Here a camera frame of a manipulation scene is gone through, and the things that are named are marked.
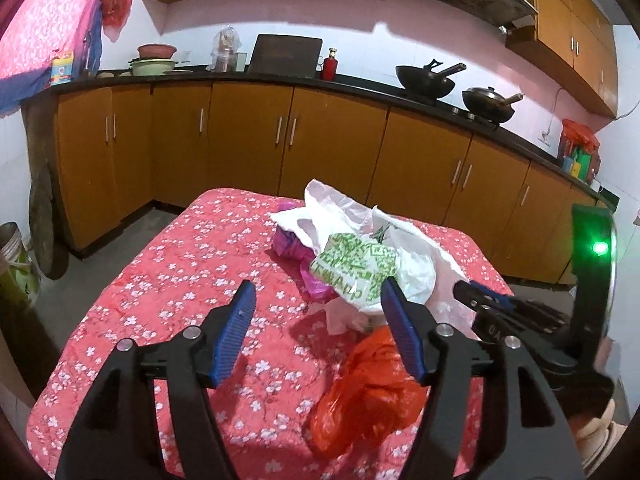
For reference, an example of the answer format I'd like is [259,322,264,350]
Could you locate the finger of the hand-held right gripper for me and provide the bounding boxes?
[469,281,571,333]
[453,281,507,344]

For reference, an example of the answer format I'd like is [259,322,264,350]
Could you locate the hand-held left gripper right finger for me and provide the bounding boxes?
[380,276,586,480]

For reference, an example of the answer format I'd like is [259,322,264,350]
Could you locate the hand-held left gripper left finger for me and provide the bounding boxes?
[55,280,257,480]

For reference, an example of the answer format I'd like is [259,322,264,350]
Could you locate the clear plastic bag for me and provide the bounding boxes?
[324,302,388,337]

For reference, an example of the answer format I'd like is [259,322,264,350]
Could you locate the white green-printed plastic bag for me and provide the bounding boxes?
[270,178,476,331]

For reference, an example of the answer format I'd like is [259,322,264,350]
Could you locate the long orange plastic bag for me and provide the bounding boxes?
[310,325,431,456]

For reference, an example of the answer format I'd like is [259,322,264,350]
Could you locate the pink plastic bag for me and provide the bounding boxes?
[272,200,331,303]

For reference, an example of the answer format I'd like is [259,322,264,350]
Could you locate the person's right hand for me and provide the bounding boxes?
[570,400,621,466]

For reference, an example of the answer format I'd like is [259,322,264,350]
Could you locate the red floral tablecloth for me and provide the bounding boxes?
[25,187,516,480]

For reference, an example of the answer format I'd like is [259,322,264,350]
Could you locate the group of condiment containers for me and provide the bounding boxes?
[560,140,601,181]

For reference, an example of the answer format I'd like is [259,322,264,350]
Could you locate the red bag on condiments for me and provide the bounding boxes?
[562,119,600,153]

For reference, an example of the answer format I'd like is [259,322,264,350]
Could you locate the gas stove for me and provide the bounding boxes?
[400,95,506,126]

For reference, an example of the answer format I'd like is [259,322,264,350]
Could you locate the wooden lower cabinets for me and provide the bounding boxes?
[22,82,621,286]

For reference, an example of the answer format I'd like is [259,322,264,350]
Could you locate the black wok with lid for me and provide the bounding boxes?
[461,86,525,123]

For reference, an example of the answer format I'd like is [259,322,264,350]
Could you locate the round wooden chopping block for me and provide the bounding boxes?
[27,160,71,281]

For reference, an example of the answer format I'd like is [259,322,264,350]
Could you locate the white plastic bucket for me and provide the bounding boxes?
[0,222,43,306]

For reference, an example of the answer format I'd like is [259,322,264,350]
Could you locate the black open wok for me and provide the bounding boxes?
[395,59,467,101]

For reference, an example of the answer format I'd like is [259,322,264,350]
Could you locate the black kitchen countertop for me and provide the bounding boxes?
[50,67,621,208]

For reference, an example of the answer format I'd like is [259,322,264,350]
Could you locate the red bottle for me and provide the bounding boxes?
[321,47,340,81]

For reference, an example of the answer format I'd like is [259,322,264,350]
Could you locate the pale green basin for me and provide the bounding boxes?
[129,58,179,77]

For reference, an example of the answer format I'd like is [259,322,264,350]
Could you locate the clear bag with jar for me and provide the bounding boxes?
[212,25,241,73]

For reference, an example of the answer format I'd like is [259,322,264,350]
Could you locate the dark cutting board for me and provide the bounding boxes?
[248,34,323,78]

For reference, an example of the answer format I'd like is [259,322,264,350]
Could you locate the pink basin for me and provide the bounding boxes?
[137,43,178,61]

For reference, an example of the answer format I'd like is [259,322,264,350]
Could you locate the yellow detergent box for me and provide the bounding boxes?
[51,50,76,86]

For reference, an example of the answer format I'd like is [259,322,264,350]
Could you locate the hanging red plastic bag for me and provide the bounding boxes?
[101,0,138,41]

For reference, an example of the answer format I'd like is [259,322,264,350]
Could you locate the pink curtain with blue edge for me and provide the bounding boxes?
[0,0,126,116]

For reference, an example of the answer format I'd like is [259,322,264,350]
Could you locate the white power cable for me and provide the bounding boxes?
[547,87,571,133]

